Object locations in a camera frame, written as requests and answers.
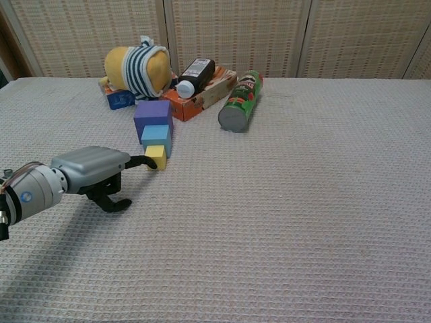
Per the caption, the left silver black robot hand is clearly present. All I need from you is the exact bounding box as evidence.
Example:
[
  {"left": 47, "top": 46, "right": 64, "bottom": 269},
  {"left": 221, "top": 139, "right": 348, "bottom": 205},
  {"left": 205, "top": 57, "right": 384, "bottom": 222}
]
[{"left": 50, "top": 145, "right": 158, "bottom": 213}]

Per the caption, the small yellow foam cube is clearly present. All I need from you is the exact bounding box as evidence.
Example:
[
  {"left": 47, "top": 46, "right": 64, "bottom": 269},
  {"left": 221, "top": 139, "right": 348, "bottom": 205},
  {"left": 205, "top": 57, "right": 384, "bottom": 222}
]
[{"left": 144, "top": 145, "right": 168, "bottom": 171}]

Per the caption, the medium blue foam cube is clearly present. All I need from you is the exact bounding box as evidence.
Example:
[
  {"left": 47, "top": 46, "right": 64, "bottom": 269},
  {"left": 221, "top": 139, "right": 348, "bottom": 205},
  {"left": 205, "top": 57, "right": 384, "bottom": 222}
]
[{"left": 140, "top": 124, "right": 173, "bottom": 159}]

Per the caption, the small blue orange box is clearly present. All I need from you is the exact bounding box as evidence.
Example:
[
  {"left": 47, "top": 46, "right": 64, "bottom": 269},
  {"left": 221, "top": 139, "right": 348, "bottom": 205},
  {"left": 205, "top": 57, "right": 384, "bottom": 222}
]
[{"left": 98, "top": 72, "right": 179, "bottom": 111}]

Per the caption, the large purple foam cube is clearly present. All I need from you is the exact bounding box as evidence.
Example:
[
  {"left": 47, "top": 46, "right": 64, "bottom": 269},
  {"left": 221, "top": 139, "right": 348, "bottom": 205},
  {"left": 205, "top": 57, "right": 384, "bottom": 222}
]
[{"left": 133, "top": 100, "right": 174, "bottom": 145}]

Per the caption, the yellow plush toy striped shirt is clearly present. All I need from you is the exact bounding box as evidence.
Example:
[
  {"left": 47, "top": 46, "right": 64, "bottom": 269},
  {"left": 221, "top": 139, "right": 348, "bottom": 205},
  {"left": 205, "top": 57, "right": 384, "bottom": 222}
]
[{"left": 99, "top": 35, "right": 172, "bottom": 100}]

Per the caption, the orange cardboard box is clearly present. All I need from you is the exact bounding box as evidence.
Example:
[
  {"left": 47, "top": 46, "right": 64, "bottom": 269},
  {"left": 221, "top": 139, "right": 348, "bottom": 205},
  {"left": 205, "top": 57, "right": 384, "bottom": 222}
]
[{"left": 158, "top": 65, "right": 238, "bottom": 122}]

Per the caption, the dark bottle white cap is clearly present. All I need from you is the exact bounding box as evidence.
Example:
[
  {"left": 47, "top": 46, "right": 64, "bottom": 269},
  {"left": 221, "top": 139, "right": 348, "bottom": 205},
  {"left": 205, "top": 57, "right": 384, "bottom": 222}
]
[{"left": 176, "top": 57, "right": 216, "bottom": 100}]

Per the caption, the green Pringles can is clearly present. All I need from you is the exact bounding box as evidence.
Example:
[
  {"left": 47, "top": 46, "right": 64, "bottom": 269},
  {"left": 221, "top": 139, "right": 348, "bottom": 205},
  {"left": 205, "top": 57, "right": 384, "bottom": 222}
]
[{"left": 218, "top": 69, "right": 265, "bottom": 134}]

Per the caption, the white woven tablecloth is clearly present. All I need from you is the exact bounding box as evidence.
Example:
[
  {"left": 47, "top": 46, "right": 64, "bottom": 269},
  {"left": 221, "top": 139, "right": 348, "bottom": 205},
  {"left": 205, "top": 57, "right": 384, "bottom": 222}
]
[{"left": 0, "top": 77, "right": 431, "bottom": 323}]

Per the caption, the bamboo folding screen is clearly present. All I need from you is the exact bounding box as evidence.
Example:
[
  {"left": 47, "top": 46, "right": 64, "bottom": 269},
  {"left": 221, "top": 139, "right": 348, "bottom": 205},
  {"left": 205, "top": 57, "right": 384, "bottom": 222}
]
[{"left": 0, "top": 0, "right": 431, "bottom": 80}]

